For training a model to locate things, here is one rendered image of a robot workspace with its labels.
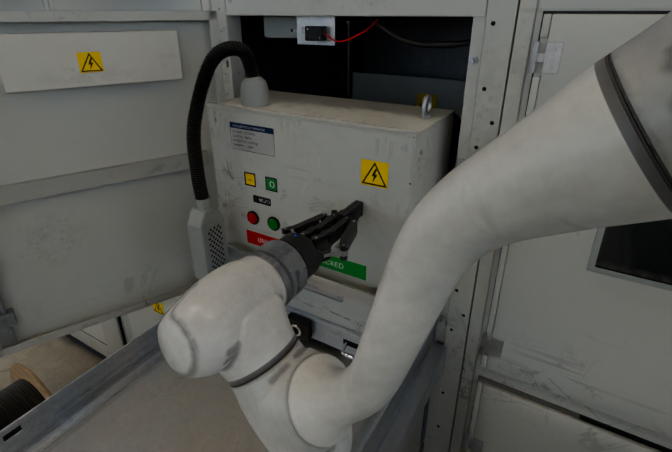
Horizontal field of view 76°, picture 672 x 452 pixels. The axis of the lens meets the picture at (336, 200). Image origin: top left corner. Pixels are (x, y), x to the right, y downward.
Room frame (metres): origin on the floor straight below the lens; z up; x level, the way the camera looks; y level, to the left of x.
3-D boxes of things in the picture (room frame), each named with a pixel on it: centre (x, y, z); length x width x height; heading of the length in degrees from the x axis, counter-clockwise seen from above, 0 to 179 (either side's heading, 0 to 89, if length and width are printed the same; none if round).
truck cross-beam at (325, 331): (0.84, 0.07, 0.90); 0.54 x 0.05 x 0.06; 60
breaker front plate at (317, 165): (0.82, 0.08, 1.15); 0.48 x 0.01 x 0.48; 60
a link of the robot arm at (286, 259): (0.53, 0.09, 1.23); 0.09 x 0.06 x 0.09; 60
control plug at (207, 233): (0.87, 0.29, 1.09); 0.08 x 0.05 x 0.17; 150
